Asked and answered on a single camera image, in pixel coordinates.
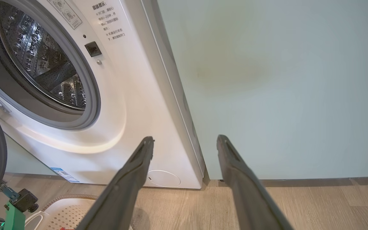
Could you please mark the white washing machine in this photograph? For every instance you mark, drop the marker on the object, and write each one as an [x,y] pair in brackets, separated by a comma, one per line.
[133,95]

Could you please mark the white perforated laundry basket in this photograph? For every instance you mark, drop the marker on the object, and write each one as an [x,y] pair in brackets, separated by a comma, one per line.
[62,214]

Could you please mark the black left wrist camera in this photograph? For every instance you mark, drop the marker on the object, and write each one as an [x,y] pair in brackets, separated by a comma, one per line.
[26,199]

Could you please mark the white warning sticker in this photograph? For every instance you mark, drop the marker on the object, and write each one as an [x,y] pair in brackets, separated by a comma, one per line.
[65,12]

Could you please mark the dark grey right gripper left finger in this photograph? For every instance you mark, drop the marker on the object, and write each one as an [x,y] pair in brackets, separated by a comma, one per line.
[123,191]

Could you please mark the blue energy label sticker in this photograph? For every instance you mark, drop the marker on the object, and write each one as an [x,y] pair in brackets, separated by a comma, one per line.
[63,174]

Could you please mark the pale green cabinet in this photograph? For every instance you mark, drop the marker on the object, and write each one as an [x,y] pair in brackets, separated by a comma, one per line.
[283,95]
[24,159]

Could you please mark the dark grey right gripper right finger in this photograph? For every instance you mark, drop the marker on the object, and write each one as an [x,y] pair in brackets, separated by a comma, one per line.
[248,198]

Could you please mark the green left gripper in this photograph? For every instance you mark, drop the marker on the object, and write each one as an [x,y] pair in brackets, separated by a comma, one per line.
[14,220]

